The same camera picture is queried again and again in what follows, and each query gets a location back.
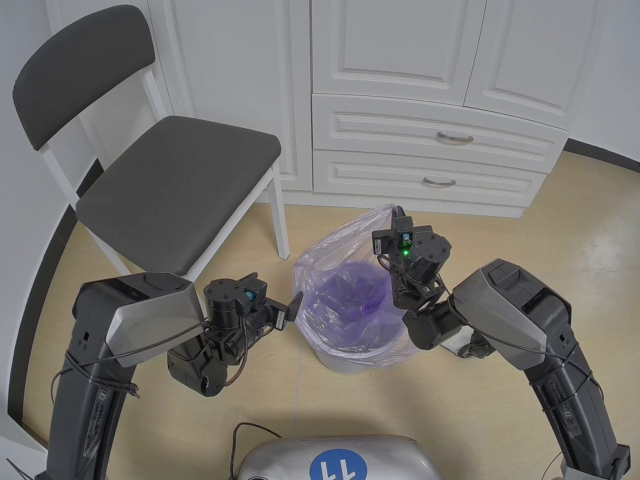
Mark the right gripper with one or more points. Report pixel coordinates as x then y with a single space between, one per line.
382 243

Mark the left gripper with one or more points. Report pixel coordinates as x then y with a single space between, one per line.
262 320

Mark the purple plastic bag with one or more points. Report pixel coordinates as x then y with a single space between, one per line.
330 248

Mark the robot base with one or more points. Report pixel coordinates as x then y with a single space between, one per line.
340 460

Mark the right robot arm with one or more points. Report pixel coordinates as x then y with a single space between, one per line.
505 308

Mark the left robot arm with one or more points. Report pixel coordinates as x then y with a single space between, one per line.
150 313

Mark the white trash bin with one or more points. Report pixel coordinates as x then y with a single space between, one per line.
350 363

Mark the crumpled black plastic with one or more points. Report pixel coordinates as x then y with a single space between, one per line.
480 349

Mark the white printed paper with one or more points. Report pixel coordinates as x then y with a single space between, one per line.
457 343

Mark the white wardrobe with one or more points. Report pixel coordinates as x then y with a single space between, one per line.
400 43

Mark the grey padded white chair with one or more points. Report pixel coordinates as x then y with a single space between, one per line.
175 168

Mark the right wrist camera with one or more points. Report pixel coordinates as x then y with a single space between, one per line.
402 228

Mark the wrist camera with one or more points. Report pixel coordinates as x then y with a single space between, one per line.
402 228
254 290

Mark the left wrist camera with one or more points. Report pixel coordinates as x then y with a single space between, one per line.
254 290

